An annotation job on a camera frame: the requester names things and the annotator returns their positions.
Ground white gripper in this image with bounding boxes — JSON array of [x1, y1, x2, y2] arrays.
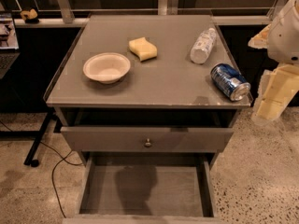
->
[[248, 0, 299, 124]]

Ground clear plastic water bottle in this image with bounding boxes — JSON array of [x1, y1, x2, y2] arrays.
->
[[190, 28, 217, 64]]

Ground grey drawer cabinet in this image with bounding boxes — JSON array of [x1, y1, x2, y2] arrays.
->
[[43, 14, 254, 170]]

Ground round metal drawer knob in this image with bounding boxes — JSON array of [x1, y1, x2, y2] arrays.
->
[[144, 138, 152, 147]]

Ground grey top drawer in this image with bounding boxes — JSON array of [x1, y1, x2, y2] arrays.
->
[[61, 126, 233, 153]]

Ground open grey middle drawer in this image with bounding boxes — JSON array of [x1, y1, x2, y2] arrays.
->
[[63, 153, 224, 224]]

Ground blue soda can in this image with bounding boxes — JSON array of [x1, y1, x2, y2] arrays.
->
[[210, 63, 250, 102]]

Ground metal window railing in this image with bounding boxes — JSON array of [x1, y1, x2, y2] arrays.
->
[[1, 0, 288, 27]]

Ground yellow wavy sponge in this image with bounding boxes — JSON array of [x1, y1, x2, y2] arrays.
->
[[129, 37, 158, 62]]

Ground white paper bowl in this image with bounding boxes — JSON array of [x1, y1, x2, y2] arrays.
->
[[83, 52, 131, 84]]

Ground yellow object on black base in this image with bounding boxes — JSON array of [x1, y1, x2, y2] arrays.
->
[[21, 8, 39, 23]]

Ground open laptop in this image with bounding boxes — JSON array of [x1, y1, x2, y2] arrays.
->
[[0, 11, 20, 79]]

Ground black floor cable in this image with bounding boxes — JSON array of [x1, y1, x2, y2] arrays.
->
[[0, 120, 84, 219]]

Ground black table leg frame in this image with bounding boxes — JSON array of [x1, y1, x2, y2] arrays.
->
[[0, 109, 62, 167]]

